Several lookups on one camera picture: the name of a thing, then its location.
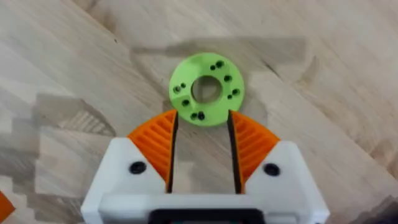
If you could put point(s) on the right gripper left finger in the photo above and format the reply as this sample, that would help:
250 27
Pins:
146 155

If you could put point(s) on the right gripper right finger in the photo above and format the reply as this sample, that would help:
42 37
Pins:
264 155

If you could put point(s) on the green disc with holes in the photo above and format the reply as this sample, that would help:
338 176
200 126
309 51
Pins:
206 89

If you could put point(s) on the orange ribbed wedge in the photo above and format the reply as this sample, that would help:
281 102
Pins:
4 207

